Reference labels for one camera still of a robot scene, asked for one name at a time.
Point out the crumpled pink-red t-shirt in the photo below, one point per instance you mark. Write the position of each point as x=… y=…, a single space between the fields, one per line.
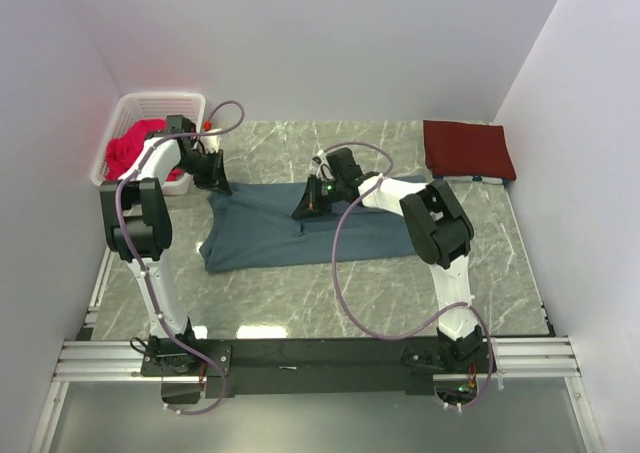
x=121 y=153

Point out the folded dark red t-shirt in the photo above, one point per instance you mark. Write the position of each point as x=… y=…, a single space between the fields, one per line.
x=457 y=149

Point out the folded white blue t-shirt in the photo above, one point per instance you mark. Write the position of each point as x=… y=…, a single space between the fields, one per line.
x=473 y=178

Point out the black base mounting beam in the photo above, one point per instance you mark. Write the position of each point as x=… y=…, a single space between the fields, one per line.
x=306 y=366

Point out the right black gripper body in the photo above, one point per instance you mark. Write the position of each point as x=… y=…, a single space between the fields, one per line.
x=323 y=194

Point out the blue-grey t-shirt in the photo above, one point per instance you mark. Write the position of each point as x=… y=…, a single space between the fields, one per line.
x=253 y=228

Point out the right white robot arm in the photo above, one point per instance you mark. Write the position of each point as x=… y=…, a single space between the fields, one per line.
x=438 y=227

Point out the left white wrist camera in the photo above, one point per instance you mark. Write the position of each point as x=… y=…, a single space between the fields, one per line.
x=209 y=140

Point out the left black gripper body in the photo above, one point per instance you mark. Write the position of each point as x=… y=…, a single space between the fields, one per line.
x=204 y=166

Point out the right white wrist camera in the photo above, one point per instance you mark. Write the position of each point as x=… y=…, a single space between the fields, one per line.
x=320 y=166

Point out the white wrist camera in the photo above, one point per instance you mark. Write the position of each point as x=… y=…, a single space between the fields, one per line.
x=209 y=140
x=320 y=166

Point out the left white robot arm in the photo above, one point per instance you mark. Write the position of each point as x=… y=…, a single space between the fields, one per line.
x=137 y=222

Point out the aluminium rail frame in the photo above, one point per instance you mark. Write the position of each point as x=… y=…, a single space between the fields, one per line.
x=99 y=402

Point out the white plastic laundry basket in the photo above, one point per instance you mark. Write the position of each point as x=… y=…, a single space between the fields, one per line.
x=145 y=106

